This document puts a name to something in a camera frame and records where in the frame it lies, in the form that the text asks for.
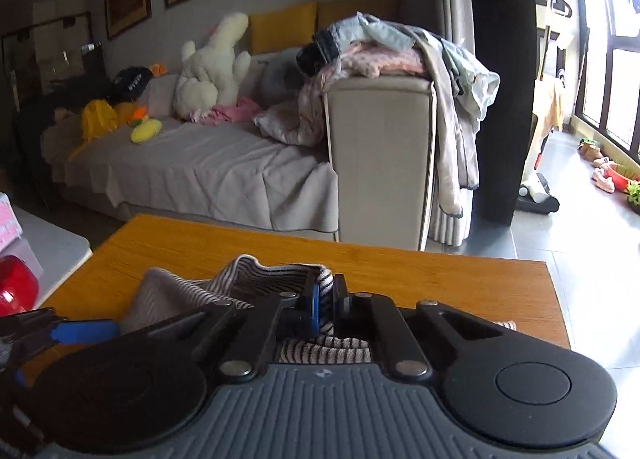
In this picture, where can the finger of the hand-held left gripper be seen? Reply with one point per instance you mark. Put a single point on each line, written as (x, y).
(85, 331)
(20, 379)

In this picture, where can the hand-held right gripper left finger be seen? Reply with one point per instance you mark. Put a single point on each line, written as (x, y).
(315, 306)

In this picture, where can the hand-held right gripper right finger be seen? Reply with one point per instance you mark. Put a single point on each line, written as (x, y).
(341, 306)

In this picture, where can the striped knit sweater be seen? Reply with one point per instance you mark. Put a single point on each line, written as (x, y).
(240, 279)

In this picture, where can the pile of clothes on armrest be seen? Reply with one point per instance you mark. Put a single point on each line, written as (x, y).
(390, 31)

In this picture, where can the red container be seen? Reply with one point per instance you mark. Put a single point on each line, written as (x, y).
(15, 289)

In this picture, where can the white side table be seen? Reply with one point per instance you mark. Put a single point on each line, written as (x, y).
(50, 249)

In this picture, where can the pink box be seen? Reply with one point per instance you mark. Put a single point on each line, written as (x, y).
(7, 224)

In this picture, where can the beige sofa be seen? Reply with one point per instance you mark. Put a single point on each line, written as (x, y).
(380, 139)

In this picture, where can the grey sofa blanket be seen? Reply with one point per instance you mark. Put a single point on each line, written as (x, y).
(200, 164)

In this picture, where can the quilted pale pink jacket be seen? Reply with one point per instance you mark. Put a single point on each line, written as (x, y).
(290, 124)

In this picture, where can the yellow plush duck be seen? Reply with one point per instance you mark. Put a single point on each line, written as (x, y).
(97, 121)

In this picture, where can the pink cloth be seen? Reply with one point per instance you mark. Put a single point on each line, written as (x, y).
(230, 111)

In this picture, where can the white floor washer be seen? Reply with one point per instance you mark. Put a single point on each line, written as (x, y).
(537, 199)

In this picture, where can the dark cloth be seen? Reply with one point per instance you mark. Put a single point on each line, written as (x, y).
(45, 109)

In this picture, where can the grey cushion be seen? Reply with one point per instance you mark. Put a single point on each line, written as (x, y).
(277, 74)

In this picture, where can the pink knit garment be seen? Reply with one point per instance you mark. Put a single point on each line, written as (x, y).
(385, 61)

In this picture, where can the dark denim garment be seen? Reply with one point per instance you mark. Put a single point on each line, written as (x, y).
(315, 56)

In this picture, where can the black cap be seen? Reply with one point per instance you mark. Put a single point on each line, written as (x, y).
(131, 83)

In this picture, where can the white plush rabbit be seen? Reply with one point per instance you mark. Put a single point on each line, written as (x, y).
(210, 74)

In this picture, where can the dark curtain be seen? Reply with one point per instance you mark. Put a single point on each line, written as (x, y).
(500, 89)

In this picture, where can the yellow cushion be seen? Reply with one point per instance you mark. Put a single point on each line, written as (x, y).
(282, 29)
(355, 14)

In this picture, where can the yellow towel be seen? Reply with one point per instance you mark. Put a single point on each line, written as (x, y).
(550, 104)

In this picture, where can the pink child shoe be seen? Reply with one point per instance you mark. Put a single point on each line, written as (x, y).
(600, 161)
(606, 183)

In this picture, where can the small plant pot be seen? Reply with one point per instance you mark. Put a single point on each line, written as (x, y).
(590, 145)

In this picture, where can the red basin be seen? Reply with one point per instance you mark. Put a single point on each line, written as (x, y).
(622, 175)

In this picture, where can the green plant tray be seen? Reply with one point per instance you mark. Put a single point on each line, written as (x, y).
(635, 195)

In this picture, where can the glass panel with black frame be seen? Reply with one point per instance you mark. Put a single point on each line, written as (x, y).
(50, 64)

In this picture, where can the black window frame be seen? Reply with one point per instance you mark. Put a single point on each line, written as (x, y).
(620, 41)

